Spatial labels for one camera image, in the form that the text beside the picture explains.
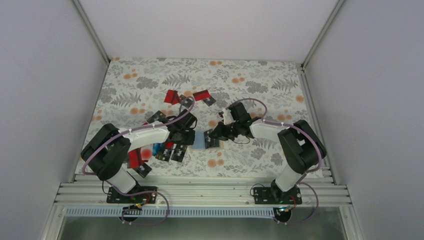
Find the beige card holder wallet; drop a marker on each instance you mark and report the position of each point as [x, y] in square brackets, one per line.
[203, 141]

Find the black card upper pile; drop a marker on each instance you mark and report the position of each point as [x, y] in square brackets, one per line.
[156, 117]

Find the floral table mat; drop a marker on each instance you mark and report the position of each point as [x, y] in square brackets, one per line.
[135, 88]

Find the red card bottom left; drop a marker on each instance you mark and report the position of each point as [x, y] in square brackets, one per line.
[134, 159]

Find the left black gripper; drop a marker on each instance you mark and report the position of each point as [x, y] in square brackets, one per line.
[187, 142]

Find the red card top left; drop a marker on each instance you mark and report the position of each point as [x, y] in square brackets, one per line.
[172, 97]

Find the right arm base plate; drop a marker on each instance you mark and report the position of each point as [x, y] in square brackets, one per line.
[270, 196]

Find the grey cable duct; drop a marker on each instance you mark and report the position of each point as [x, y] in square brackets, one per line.
[173, 212]

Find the white red dot card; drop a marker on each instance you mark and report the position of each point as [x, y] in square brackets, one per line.
[146, 153]

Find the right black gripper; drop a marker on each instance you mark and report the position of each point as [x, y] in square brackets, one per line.
[219, 131]

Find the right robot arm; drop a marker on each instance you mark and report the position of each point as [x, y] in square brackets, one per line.
[303, 150]

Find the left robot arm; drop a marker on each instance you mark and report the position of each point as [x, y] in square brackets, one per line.
[106, 151]

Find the red card top middle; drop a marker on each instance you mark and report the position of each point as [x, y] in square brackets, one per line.
[201, 95]

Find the aluminium rail frame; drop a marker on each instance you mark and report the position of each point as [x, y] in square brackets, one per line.
[182, 191]

